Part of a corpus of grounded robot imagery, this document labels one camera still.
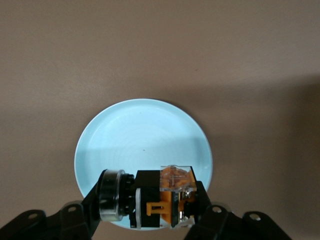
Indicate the light blue round plate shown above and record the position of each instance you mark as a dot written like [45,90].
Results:
[140,135]

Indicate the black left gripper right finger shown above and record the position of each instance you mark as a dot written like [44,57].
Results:
[217,225]

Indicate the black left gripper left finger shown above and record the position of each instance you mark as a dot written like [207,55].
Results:
[75,222]

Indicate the orange push button switch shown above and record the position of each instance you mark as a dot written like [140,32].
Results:
[150,185]

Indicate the brown table mat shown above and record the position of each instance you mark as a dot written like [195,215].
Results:
[160,50]

